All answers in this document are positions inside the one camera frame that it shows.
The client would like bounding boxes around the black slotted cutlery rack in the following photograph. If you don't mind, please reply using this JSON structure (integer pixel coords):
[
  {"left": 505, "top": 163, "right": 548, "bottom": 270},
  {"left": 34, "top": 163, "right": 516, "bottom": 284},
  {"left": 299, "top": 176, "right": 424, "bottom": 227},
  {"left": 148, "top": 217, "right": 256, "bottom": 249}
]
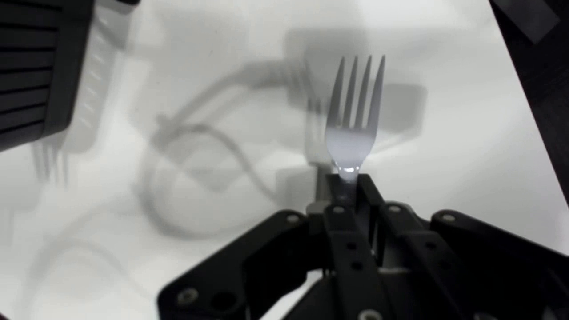
[{"left": 0, "top": 0, "right": 98, "bottom": 153}]

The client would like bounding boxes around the silver fork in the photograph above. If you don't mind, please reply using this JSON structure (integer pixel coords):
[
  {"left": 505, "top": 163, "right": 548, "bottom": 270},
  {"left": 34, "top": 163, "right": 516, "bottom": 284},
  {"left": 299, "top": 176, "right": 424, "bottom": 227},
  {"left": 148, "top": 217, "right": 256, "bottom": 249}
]
[{"left": 324, "top": 53, "right": 388, "bottom": 181}]

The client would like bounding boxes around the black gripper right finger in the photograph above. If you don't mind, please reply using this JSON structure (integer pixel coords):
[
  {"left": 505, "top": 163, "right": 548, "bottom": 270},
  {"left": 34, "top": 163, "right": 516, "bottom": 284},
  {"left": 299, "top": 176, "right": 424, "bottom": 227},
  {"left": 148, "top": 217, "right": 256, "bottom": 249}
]
[{"left": 354, "top": 172, "right": 569, "bottom": 320}]

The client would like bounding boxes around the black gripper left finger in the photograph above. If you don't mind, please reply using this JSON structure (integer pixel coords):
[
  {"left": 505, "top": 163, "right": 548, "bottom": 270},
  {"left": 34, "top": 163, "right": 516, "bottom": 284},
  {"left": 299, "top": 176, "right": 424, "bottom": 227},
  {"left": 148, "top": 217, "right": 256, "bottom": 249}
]
[{"left": 155, "top": 172, "right": 381, "bottom": 320}]

